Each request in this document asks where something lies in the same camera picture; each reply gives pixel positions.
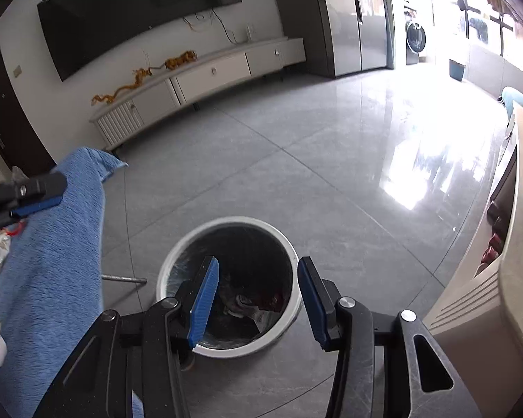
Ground white round trash can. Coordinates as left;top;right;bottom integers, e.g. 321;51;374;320
156;215;304;360

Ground black wall television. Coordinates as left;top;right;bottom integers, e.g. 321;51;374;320
37;0;243;83

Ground white television cabinet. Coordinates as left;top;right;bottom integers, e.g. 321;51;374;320
89;37;306;151

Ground front-loading washing machine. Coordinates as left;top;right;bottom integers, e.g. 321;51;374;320
403;2;429;65

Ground blue fluffy blanket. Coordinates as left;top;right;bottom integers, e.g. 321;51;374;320
0;147;144;418

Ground dark tall cabinet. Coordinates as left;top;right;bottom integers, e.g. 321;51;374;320
266;0;336;81

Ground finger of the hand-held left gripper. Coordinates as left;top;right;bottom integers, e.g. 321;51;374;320
0;172;68;236

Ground grey refrigerator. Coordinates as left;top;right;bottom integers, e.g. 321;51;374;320
317;0;395;79

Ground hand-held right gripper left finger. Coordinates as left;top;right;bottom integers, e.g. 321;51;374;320
32;256;221;418

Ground black bin liner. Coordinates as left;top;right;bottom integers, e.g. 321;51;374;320
168;224;295;341

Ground dark red bundle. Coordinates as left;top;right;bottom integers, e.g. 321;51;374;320
479;233;505;271

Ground metal rod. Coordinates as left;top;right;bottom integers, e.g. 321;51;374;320
100;273;148;286

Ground short golden ornament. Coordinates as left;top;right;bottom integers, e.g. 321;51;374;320
165;51;198;71

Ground long golden dragon ornament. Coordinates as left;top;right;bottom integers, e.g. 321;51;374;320
91;65;165;106

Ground loose wall cables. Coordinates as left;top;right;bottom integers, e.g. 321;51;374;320
182;8;237;45

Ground hanging dark clothes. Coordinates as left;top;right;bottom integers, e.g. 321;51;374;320
457;0;491;47

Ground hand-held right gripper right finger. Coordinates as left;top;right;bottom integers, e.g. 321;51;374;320
297;256;482;418

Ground dark brown door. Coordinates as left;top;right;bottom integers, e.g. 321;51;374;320
0;54;57;180

